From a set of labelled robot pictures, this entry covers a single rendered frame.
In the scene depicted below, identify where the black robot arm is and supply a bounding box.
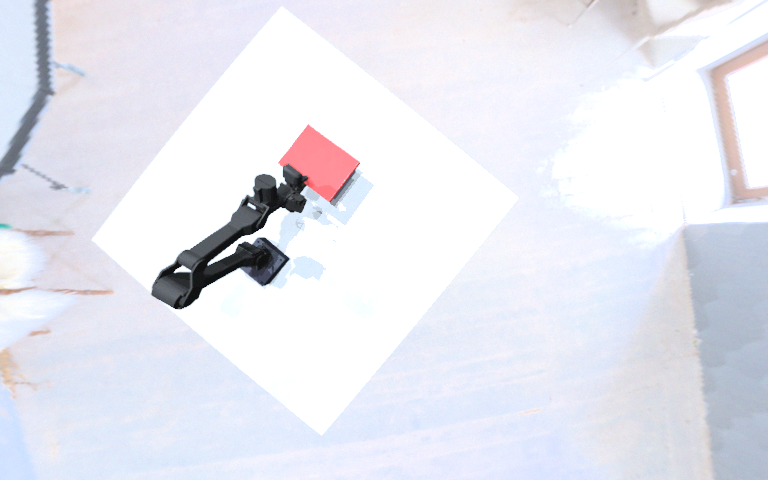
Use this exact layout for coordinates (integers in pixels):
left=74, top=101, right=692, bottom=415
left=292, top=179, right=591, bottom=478
left=151, top=174, right=307, bottom=310

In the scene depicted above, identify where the red square lid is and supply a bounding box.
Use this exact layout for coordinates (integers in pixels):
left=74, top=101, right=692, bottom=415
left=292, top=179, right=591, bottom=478
left=278, top=124, right=360, bottom=202

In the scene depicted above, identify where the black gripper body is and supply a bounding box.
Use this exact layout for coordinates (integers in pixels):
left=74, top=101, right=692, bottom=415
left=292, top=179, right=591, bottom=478
left=277, top=164, right=303, bottom=207

